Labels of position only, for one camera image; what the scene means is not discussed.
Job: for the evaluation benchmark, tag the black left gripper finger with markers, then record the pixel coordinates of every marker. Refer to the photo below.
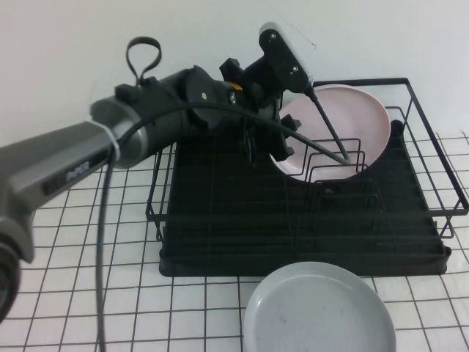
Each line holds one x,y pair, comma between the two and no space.
286,143
250,144

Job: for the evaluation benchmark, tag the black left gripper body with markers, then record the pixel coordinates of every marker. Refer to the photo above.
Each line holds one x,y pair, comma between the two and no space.
256,84

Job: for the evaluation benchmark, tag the pink round plate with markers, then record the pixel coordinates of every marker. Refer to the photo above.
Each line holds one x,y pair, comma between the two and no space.
353,117

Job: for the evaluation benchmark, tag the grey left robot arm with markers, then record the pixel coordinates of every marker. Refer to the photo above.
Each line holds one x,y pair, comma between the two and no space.
73,157

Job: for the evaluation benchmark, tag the grey round plate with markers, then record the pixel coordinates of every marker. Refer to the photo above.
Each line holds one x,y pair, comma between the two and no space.
318,315

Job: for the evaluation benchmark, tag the black plastic drip tray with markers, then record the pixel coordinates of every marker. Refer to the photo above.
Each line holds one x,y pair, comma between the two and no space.
238,190

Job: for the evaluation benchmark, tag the white black-grid tablecloth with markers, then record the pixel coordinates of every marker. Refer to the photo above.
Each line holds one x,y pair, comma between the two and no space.
154,300

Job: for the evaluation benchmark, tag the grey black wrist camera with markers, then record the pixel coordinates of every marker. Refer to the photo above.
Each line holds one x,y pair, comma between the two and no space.
282,55

